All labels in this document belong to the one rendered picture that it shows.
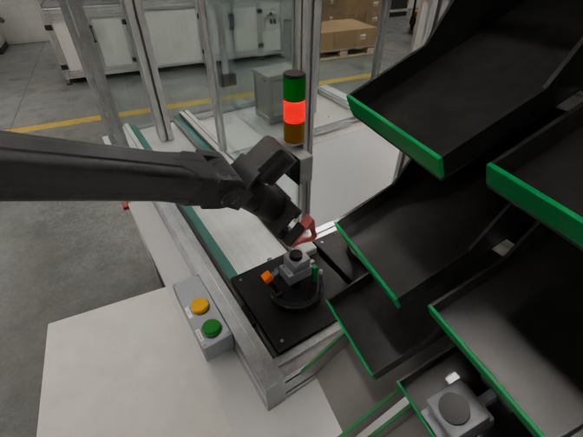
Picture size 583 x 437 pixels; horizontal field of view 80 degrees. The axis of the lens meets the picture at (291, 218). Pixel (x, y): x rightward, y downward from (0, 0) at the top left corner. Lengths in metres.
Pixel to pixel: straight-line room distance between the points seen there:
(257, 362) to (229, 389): 0.12
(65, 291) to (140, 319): 1.48
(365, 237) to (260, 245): 0.65
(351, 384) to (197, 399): 0.36
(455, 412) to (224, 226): 0.87
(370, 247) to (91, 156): 0.32
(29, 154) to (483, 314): 0.44
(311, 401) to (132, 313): 0.52
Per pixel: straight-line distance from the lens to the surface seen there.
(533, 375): 0.38
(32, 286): 2.63
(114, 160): 0.41
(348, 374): 0.69
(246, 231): 1.11
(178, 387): 0.91
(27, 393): 2.18
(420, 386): 0.52
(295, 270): 0.78
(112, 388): 0.96
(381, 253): 0.42
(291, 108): 0.80
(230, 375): 0.89
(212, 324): 0.83
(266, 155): 0.54
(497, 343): 0.38
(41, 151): 0.39
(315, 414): 0.85
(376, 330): 0.54
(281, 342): 0.79
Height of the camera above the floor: 1.65
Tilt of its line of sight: 40 degrees down
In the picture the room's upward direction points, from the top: straight up
